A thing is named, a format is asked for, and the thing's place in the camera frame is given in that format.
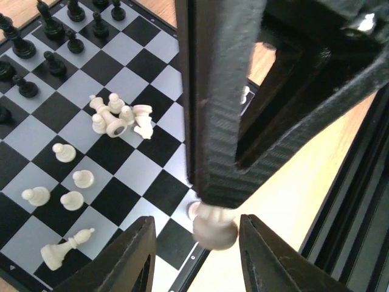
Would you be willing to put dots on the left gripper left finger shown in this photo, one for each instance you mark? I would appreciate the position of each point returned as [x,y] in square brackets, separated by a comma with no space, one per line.
[127,264]

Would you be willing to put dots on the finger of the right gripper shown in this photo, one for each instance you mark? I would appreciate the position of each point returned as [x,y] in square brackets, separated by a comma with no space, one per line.
[231,151]

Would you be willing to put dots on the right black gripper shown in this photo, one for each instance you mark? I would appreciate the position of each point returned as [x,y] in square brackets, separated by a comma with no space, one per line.
[329,56]

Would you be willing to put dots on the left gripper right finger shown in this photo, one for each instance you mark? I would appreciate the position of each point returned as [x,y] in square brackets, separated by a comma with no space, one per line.
[270,264]

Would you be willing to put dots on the white chess piece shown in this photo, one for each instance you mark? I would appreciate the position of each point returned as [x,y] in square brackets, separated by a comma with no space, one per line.
[246,91]
[213,227]

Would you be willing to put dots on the white bishop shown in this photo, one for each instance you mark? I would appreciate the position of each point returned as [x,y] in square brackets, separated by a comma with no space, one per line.
[53,255]

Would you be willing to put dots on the black silver chess board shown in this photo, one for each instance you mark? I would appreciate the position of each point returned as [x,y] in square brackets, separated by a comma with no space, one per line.
[133,177]

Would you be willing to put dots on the pile of white pieces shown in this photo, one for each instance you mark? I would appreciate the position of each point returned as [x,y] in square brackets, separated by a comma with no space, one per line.
[116,117]

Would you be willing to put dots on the white pawn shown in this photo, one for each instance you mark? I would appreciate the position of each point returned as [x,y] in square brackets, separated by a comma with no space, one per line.
[83,178]
[64,152]
[38,196]
[72,200]

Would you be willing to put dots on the black pawn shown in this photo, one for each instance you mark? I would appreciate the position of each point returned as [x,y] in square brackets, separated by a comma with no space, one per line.
[74,45]
[117,12]
[99,28]

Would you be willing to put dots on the black knight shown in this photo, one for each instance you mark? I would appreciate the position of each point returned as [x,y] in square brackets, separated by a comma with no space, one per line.
[74,11]

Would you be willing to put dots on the black king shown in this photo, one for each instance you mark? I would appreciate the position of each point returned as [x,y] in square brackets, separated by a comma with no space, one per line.
[24,49]

